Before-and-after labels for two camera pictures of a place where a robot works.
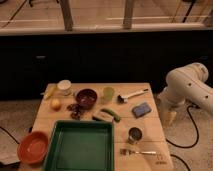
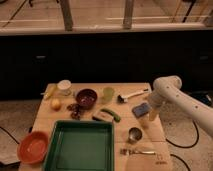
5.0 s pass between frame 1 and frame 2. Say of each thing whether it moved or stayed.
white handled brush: stayed
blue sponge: stayed
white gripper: moved
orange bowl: stayed
